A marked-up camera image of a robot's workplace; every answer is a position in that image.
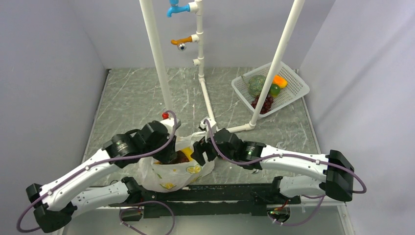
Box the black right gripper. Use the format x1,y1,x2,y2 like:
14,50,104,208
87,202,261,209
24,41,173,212
191,128,237,165

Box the yellow fake bananas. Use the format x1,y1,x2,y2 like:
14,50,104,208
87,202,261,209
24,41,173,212
181,147,193,160

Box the white printed plastic bag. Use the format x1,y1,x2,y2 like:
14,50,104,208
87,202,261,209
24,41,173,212
135,132,214,192

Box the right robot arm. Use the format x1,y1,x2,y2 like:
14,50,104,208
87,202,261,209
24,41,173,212
191,129,355,203

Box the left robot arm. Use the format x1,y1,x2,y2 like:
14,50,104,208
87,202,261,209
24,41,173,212
26,118,181,233

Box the brown fake fruit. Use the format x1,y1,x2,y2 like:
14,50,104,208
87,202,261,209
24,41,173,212
174,151,190,164

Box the purple fake grapes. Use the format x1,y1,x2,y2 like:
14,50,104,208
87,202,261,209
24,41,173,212
251,94,274,114

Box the green fake melon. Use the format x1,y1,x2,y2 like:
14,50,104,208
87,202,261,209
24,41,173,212
248,75,266,97

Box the green fake lime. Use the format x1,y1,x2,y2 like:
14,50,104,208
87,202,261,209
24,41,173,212
269,84,281,97

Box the orange fake fruit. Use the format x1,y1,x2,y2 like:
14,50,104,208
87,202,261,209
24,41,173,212
273,75,288,89

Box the silver metal ball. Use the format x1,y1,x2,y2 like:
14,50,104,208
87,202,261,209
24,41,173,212
177,43,186,51

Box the orange tap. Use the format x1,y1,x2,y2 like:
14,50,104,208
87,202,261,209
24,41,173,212
170,36,193,46

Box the white plastic basket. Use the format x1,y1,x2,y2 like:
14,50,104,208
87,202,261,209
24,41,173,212
231,62,310,119

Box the blue tap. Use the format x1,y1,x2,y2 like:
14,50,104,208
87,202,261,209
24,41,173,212
166,0,191,18

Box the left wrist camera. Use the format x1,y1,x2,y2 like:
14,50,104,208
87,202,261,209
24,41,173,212
160,112,181,134

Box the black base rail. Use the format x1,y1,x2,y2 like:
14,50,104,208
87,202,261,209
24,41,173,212
111,183,301,218

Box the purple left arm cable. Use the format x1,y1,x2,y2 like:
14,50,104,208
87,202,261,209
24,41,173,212
17,110,179,235

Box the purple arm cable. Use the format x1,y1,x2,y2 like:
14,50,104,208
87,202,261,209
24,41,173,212
202,119,368,227
17,110,179,235

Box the white pvc pipe frame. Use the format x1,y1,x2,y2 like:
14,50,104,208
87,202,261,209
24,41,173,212
139,0,304,132

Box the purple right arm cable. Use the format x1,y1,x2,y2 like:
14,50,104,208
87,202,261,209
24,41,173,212
202,119,368,227

